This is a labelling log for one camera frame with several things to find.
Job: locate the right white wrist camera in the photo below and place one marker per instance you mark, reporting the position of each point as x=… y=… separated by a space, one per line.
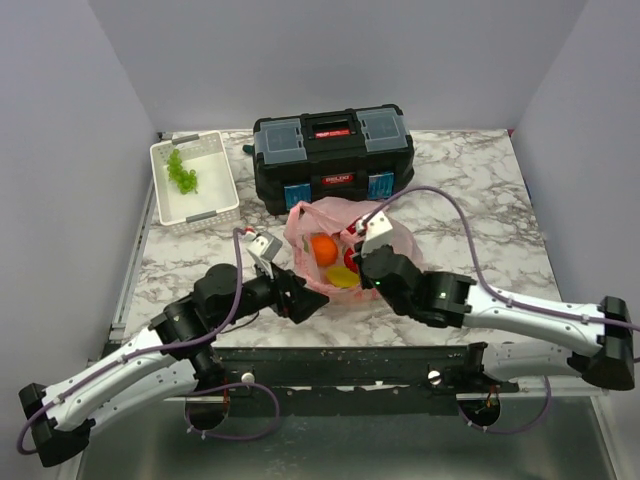
x=377 y=231

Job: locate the pink plastic bag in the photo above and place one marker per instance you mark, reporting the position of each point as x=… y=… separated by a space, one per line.
x=330 y=216

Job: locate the black plastic toolbox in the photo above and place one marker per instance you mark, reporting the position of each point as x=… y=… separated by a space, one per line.
x=355 y=154

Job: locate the black metal base rail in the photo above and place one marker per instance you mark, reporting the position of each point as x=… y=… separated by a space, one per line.
x=242 y=382

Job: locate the yellow fake lemon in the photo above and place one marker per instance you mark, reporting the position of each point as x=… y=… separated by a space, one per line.
x=342 y=277

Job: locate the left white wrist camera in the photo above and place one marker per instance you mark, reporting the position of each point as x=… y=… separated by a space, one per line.
x=262 y=246

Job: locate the fake orange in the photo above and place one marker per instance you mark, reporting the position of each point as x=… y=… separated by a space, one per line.
x=325 y=250

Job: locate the white perforated plastic basket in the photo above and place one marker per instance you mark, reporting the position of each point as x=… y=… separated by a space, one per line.
x=216 y=201

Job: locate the red fake apple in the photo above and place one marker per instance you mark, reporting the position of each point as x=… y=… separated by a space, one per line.
x=349 y=261

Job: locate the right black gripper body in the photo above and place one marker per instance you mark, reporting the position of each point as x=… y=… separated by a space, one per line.
x=358 y=258

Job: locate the green fake grape bunch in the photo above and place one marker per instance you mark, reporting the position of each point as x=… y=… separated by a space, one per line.
x=184 y=179

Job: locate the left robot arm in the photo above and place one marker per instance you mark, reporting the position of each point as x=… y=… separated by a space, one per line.
x=180 y=335

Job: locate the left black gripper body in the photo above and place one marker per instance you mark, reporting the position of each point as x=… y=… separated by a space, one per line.
x=266 y=291

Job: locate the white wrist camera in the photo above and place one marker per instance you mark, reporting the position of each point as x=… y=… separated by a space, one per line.
x=262 y=246
x=377 y=231

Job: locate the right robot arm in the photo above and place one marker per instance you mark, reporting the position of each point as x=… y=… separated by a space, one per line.
x=591 y=341

